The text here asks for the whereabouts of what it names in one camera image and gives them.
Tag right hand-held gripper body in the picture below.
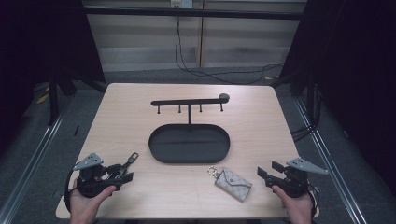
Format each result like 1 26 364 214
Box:
270 157 329 199

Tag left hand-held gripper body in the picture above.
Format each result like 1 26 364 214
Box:
72 152 122 199

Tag black strap keychain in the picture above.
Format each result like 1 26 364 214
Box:
118 151 140 179

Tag grey key pouch with ring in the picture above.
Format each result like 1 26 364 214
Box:
206 165 253 203

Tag black key rack with tray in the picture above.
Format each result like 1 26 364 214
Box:
148 92 232 165

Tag person's right hand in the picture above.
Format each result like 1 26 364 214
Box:
271 184 315 224

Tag person's left hand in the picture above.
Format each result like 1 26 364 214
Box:
68 185 117 224

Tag black metal stand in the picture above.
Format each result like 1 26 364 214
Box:
270 66 317 124
47 63 107 127

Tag yellow tape piece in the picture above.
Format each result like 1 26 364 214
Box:
35 92 50 105

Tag dark curtain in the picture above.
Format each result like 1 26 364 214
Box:
279 0 396 195
0 0 106 158

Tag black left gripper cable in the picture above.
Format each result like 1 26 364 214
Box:
63 161 80 215

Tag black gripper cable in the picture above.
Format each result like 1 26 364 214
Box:
63 161 80 215
306 184 321 220

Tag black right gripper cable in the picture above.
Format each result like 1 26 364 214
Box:
306 184 321 220

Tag metal floor rail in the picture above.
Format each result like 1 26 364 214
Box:
293 96 370 224
0 95 75 224

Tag black floor cables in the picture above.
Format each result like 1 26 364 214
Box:
290 87 323 143

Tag black wall cable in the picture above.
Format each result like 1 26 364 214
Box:
174 15 285 86

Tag black horizontal frame bar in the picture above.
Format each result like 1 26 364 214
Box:
83 7 305 21

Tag white wall socket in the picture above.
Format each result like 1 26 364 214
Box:
169 0 194 9

